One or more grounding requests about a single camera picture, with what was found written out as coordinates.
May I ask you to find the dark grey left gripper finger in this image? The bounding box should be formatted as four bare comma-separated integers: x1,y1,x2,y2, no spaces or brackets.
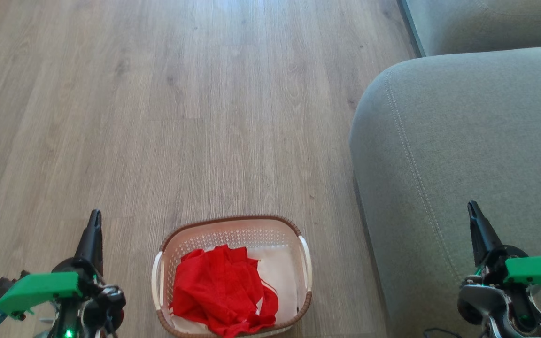
74,209,104,276

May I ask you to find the red cloth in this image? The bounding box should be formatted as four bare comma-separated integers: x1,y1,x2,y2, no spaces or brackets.
170,244,279,338

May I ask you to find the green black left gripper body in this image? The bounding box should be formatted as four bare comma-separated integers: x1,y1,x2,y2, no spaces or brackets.
0,257,126,310

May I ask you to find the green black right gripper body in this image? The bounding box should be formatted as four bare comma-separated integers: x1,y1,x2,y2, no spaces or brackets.
476,245,541,300

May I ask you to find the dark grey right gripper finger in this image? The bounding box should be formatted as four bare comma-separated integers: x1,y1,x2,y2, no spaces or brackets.
467,200,504,268

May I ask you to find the grey sofa seat section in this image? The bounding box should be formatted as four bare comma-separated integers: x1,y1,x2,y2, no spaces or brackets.
348,46,541,338
399,0,541,58

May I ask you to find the white brown-rimmed laundry basket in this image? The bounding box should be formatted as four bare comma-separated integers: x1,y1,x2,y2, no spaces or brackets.
151,215,313,338

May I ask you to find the thin black cable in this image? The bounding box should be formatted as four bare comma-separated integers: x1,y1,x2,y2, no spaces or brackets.
423,327,462,338

